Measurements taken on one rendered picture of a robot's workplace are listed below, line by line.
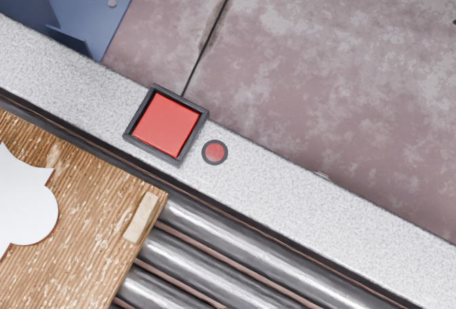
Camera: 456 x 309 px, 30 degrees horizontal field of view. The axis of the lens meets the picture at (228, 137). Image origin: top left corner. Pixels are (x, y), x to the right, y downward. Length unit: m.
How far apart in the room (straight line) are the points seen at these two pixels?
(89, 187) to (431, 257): 0.40
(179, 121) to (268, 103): 1.00
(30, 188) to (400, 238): 0.42
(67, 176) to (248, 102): 1.05
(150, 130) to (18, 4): 0.83
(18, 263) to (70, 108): 0.19
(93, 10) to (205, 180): 1.14
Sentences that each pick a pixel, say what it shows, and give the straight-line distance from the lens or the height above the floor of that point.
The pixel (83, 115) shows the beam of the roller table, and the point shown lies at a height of 0.92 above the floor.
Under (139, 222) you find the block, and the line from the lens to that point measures 0.94.
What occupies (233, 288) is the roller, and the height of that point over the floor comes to 0.92.
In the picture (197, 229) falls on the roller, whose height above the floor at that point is 0.92.
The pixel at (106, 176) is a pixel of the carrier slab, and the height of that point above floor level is 0.94.
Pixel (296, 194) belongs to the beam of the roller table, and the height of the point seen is 0.91.
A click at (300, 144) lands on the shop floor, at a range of 1.96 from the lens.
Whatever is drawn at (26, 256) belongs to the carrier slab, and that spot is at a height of 0.94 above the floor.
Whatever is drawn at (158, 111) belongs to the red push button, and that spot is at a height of 0.93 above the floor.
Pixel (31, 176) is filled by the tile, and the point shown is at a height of 0.95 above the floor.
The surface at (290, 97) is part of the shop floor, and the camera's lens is 2.00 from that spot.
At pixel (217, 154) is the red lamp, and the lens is 1.00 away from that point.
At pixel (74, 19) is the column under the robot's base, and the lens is 2.08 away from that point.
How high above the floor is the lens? 1.88
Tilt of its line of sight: 74 degrees down
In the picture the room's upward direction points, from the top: straight up
